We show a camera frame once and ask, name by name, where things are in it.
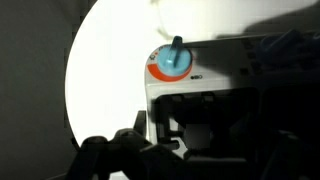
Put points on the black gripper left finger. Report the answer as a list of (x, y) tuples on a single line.
[(110, 158)]

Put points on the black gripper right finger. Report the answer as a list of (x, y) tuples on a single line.
[(293, 160)]

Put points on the blue stove knob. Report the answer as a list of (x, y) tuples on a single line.
[(174, 60)]

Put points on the black burner grate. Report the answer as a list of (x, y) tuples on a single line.
[(200, 111)]

